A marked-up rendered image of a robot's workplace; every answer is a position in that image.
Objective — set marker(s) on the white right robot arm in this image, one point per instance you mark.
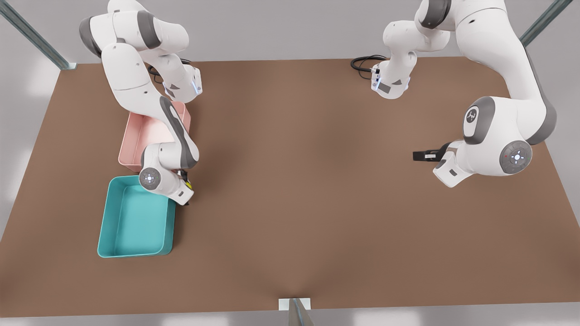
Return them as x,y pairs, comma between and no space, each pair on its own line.
131,77

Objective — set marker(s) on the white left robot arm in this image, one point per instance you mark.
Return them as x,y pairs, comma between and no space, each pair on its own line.
494,59

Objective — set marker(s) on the teal rectangular tray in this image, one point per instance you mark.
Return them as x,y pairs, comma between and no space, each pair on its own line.
136,217

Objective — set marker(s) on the silver frame post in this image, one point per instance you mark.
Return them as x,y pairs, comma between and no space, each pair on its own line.
34,34
541,20
297,312

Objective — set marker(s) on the pink rectangular tray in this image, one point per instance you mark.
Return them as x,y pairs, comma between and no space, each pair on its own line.
142,136

